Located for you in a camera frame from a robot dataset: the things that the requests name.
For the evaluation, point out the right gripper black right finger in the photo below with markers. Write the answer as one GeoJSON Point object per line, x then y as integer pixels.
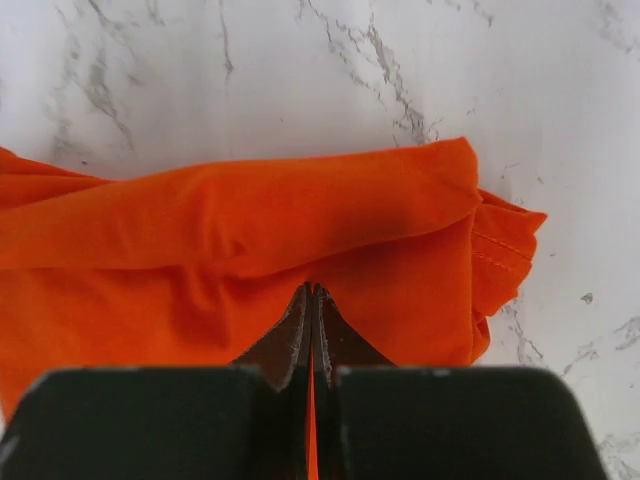
{"type": "Point", "coordinates": [377, 420]}

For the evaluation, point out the orange t shirt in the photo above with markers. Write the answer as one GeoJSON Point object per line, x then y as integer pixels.
{"type": "Point", "coordinates": [190, 267]}

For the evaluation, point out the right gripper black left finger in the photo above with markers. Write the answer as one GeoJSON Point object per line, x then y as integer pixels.
{"type": "Point", "coordinates": [244, 420]}

